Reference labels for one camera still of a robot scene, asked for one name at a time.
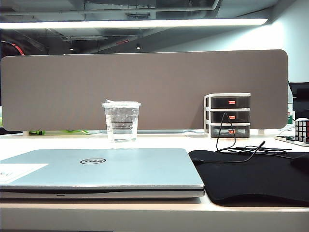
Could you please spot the clear plastic cup with lid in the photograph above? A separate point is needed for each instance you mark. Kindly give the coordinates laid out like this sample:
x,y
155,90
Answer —
x,y
122,120

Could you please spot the black flat object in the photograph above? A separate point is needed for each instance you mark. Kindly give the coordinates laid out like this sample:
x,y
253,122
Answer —
x,y
9,131

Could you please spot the silver Dell laptop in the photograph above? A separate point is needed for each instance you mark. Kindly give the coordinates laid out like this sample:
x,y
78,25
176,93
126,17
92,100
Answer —
x,y
125,174

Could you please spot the green object behind divider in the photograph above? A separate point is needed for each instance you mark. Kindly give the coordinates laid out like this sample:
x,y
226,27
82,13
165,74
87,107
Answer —
x,y
38,132

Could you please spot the white sticker on laptop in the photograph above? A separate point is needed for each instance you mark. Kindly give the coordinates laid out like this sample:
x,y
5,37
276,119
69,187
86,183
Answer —
x,y
19,171

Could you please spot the black mouse pad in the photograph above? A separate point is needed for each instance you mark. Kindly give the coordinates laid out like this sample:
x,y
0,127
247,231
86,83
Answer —
x,y
253,181

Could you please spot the small hanging ceiling lamp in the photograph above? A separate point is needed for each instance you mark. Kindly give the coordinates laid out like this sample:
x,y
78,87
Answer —
x,y
138,46

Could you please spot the black monitor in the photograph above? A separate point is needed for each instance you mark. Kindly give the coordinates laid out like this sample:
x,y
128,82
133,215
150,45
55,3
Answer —
x,y
301,96

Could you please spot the long ceiling light strip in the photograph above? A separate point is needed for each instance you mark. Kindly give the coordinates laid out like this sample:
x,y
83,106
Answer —
x,y
120,23

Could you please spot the clear bottle with green label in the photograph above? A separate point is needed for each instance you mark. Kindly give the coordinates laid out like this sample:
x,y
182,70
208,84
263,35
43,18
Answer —
x,y
290,118

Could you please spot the white three-drawer desk organizer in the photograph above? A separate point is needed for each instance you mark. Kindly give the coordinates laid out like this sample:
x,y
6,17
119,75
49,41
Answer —
x,y
207,113

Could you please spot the Rubik's cube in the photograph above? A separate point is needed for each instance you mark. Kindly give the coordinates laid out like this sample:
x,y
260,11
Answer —
x,y
303,130

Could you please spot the brown fabric desk divider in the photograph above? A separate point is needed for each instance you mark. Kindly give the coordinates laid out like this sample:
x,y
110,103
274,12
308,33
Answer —
x,y
157,89

